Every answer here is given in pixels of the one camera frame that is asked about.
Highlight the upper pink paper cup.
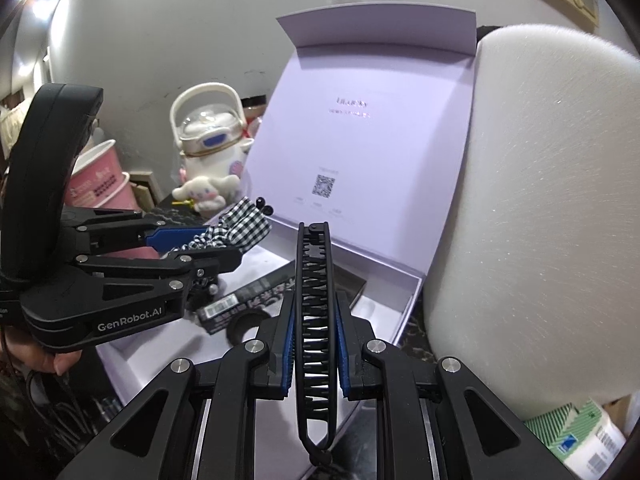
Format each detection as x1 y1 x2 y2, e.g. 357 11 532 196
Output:
64 140 124 207

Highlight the cream cartoon dog bottle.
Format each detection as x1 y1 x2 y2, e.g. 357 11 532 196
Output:
169 82 254 218

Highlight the black white gingham scrunchie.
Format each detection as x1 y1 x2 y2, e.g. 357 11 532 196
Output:
170 197 273 254

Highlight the dark translucent cube box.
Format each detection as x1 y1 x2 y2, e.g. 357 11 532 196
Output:
333 264 367 309

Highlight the person's hand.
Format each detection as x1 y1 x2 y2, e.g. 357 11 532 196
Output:
2 327 81 376

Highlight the white foam chair back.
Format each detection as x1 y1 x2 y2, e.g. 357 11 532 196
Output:
424 24 639 418

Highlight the black ring band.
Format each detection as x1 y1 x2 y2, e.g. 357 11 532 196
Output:
226 309 271 347

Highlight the black rectangular cosmetic box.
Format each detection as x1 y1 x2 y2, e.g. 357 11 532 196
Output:
196 261 295 335

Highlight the green white medicine box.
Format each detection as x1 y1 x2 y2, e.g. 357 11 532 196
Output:
525 399 626 480

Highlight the lavender gift box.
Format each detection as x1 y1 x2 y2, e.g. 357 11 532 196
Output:
94 1 478 480

